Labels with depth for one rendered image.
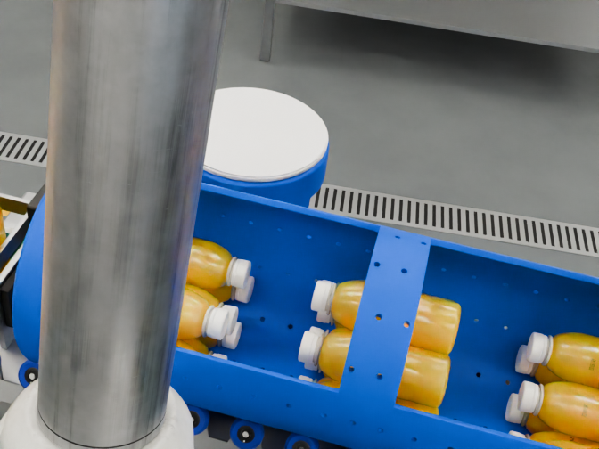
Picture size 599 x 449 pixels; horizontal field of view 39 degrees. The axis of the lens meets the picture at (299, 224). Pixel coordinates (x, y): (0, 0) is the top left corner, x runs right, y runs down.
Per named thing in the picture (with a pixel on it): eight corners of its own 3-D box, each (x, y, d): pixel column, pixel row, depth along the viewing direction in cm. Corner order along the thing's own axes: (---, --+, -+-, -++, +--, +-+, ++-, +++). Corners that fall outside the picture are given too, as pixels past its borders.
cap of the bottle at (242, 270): (229, 282, 113) (242, 286, 113) (237, 255, 114) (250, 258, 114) (233, 289, 117) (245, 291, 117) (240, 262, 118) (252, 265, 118)
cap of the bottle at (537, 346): (537, 361, 113) (523, 358, 113) (544, 333, 113) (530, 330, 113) (542, 366, 109) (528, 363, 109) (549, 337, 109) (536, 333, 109)
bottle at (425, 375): (440, 413, 101) (305, 378, 102) (437, 404, 107) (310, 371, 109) (454, 358, 101) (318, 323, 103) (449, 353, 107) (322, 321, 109)
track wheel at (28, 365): (51, 364, 114) (56, 362, 116) (20, 355, 114) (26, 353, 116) (44, 396, 114) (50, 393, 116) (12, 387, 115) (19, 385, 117)
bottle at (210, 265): (107, 260, 113) (226, 290, 112) (123, 214, 115) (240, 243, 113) (119, 271, 120) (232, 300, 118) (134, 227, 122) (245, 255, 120)
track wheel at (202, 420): (210, 407, 111) (214, 404, 113) (178, 398, 112) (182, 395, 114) (203, 440, 112) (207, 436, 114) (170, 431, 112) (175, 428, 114)
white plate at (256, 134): (235, 198, 136) (235, 203, 137) (360, 143, 151) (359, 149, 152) (142, 114, 151) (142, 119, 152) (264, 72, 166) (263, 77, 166)
